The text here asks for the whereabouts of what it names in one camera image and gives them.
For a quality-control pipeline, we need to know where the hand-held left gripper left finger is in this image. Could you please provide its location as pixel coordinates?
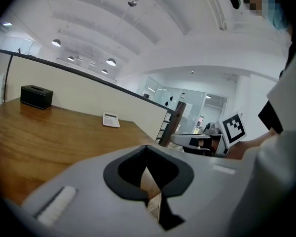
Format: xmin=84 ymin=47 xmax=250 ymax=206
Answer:
xmin=103 ymin=144 xmax=149 ymax=202

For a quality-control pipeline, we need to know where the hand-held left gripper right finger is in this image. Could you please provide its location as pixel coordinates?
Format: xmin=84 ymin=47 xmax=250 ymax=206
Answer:
xmin=146 ymin=144 xmax=195 ymax=232

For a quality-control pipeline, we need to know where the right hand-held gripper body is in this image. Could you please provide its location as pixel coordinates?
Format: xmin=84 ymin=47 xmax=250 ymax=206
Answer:
xmin=170 ymin=111 xmax=248 ymax=158

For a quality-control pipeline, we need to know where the white calculator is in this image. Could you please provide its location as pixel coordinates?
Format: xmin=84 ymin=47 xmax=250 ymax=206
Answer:
xmin=102 ymin=112 xmax=121 ymax=128

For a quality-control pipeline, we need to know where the person's right forearm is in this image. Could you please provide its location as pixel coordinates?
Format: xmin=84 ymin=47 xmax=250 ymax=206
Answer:
xmin=225 ymin=129 xmax=279 ymax=160

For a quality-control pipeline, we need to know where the glass office partition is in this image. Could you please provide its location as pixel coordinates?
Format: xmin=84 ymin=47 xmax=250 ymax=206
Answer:
xmin=142 ymin=77 xmax=229 ymax=133

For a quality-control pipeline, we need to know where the dark wooden ladder shelf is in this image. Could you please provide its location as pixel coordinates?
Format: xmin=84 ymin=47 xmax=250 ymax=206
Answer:
xmin=155 ymin=102 xmax=187 ymax=148

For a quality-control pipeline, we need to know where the person's torso clothing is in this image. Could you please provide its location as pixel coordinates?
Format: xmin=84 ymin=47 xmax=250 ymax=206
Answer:
xmin=226 ymin=31 xmax=296 ymax=237

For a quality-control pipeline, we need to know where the black tissue box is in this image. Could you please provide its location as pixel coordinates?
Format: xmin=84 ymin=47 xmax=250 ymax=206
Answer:
xmin=20 ymin=84 xmax=54 ymax=110

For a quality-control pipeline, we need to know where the person with headset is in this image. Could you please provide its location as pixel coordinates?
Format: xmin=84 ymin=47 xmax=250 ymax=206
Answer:
xmin=241 ymin=0 xmax=296 ymax=33

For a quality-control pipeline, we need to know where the cream partition with dark rail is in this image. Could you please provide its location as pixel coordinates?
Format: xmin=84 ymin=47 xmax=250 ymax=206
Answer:
xmin=0 ymin=47 xmax=176 ymax=147

